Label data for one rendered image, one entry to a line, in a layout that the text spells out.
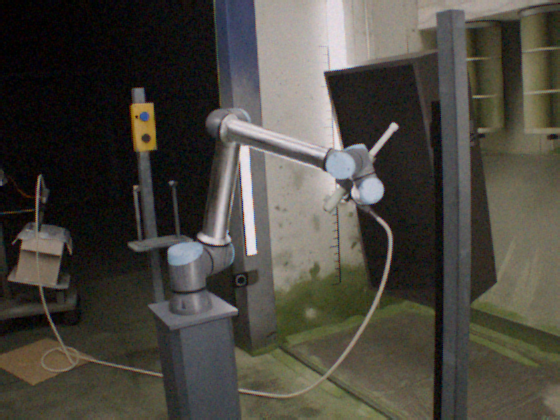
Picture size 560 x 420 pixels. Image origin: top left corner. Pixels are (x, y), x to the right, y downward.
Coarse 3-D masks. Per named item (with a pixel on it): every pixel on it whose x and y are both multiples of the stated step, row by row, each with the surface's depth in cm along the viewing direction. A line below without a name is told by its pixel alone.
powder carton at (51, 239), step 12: (24, 228) 380; (48, 228) 412; (60, 228) 415; (24, 240) 370; (48, 240) 377; (60, 240) 380; (24, 252) 374; (48, 252) 374; (60, 252) 377; (24, 264) 375; (36, 264) 378; (48, 264) 381; (24, 276) 376; (36, 276) 379; (48, 276) 382
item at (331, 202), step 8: (392, 128) 232; (384, 136) 232; (376, 144) 232; (376, 152) 233; (336, 192) 229; (344, 192) 229; (328, 200) 229; (336, 200) 229; (328, 208) 229; (360, 208) 232; (368, 208) 230; (376, 216) 231
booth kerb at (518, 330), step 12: (480, 312) 328; (480, 324) 329; (492, 324) 320; (504, 324) 312; (516, 324) 304; (516, 336) 305; (528, 336) 298; (540, 336) 291; (552, 336) 284; (540, 348) 291; (552, 348) 284
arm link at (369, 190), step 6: (360, 180) 198; (366, 180) 196; (372, 180) 196; (378, 180) 197; (360, 186) 196; (366, 186) 196; (372, 186) 196; (378, 186) 196; (354, 192) 207; (360, 192) 197; (366, 192) 196; (372, 192) 196; (378, 192) 197; (360, 198) 199; (366, 198) 196; (372, 198) 196; (378, 198) 197
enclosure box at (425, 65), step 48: (336, 96) 271; (384, 96) 285; (432, 96) 224; (384, 144) 294; (384, 192) 297; (432, 192) 282; (480, 192) 251; (384, 240) 300; (432, 240) 294; (480, 240) 254; (384, 288) 293; (432, 288) 279; (480, 288) 258
